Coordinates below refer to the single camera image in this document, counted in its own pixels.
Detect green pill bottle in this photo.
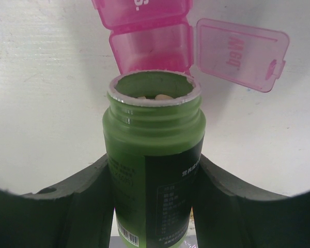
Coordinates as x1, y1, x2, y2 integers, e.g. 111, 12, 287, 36
102, 70, 206, 247

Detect white pills in bottle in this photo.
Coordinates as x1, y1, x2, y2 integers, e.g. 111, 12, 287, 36
137, 94, 173, 101

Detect pink weekly pill organizer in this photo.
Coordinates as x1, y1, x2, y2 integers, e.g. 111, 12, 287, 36
93, 0, 289, 92

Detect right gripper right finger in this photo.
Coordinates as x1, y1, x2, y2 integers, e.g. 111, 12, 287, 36
192, 156, 310, 247

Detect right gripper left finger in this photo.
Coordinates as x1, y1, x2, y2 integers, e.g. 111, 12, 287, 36
0, 156, 114, 247

